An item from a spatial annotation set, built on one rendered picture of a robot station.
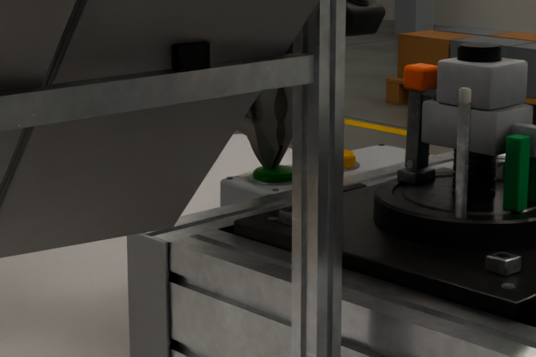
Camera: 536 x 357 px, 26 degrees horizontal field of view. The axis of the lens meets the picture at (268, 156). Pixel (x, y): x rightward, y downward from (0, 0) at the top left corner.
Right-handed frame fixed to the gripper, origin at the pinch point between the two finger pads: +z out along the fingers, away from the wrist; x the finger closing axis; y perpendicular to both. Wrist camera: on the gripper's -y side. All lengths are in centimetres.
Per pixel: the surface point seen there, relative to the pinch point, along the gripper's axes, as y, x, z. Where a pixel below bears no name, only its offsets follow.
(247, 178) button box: 1.9, 1.6, 2.1
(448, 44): 332, -454, 61
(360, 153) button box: 1.8, -12.5, 2.1
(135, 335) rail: -4.3, 18.5, 9.9
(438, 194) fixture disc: -20.0, 3.6, -1.0
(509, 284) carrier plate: -31.6, 11.5, 0.9
